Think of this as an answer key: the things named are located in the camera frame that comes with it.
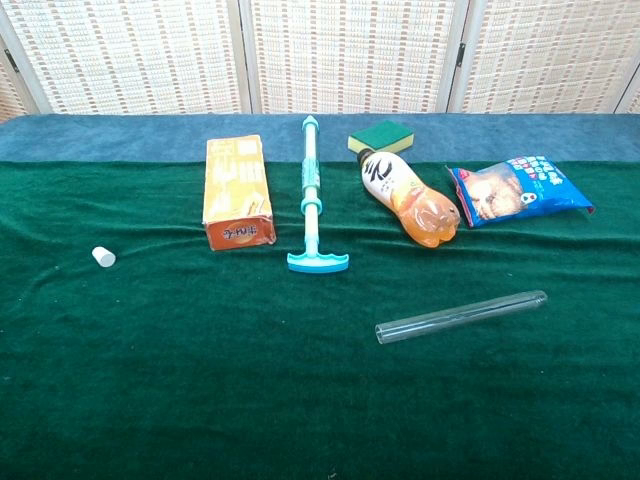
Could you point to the dark green velvet cloth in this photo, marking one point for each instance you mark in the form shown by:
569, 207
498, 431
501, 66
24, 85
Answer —
200, 375

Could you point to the orange cardboard box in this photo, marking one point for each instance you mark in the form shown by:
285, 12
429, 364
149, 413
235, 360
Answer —
235, 190

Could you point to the teal white hand pump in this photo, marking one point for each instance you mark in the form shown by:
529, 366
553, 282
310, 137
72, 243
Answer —
311, 200

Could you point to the green yellow sponge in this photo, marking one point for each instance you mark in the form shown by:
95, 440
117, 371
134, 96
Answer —
385, 132

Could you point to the woven folding screen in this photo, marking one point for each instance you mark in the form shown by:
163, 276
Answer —
350, 55

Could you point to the small white cap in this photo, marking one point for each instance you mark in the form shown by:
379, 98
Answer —
104, 256

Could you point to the blue snack bag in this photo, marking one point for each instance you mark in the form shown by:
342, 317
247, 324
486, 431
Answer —
520, 192

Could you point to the blue table cloth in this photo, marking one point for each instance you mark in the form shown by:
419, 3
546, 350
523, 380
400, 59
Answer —
125, 137

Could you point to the orange drink bottle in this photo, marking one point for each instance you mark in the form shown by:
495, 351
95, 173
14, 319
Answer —
400, 195

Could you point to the clear glass test tube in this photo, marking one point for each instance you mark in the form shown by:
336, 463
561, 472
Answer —
450, 316

